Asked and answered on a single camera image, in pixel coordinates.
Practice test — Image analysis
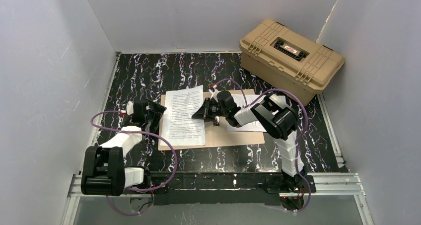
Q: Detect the tan plastic toolbox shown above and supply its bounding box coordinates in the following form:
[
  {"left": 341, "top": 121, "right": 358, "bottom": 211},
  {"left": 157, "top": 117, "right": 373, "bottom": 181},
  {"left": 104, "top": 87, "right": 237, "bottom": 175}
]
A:
[{"left": 239, "top": 19, "right": 345, "bottom": 105}]

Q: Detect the printed white paper sheet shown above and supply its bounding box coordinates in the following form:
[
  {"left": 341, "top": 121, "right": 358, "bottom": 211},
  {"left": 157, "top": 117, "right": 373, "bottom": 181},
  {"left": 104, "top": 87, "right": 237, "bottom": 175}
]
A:
[{"left": 161, "top": 85, "right": 206, "bottom": 148}]

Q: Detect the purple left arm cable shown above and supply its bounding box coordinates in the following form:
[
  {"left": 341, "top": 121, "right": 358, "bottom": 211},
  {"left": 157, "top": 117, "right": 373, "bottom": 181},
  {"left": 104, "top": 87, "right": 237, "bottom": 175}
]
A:
[{"left": 91, "top": 110, "right": 179, "bottom": 216}]

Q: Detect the beige paper folder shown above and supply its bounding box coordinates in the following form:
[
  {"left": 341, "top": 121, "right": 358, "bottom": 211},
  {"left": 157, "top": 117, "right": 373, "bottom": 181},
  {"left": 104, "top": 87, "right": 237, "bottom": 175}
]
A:
[{"left": 158, "top": 92, "right": 265, "bottom": 150}]

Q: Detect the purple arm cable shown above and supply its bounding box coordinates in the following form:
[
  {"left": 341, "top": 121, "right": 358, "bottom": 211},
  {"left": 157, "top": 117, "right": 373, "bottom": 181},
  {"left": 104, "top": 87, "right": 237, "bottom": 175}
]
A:
[
  {"left": 91, "top": 110, "right": 179, "bottom": 216},
  {"left": 213, "top": 78, "right": 312, "bottom": 215}
]

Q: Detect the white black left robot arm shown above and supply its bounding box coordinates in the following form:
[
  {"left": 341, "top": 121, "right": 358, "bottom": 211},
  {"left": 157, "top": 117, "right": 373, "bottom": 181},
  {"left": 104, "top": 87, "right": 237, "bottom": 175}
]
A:
[{"left": 80, "top": 99, "right": 167, "bottom": 196}]

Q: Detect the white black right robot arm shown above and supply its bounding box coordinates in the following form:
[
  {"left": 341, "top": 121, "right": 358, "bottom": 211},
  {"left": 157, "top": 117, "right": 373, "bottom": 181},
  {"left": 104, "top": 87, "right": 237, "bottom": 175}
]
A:
[{"left": 192, "top": 91, "right": 312, "bottom": 196}]

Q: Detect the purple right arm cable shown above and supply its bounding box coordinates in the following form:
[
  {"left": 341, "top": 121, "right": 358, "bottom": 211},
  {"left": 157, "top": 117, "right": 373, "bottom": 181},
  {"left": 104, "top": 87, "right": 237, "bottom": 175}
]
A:
[{"left": 213, "top": 78, "right": 312, "bottom": 215}]

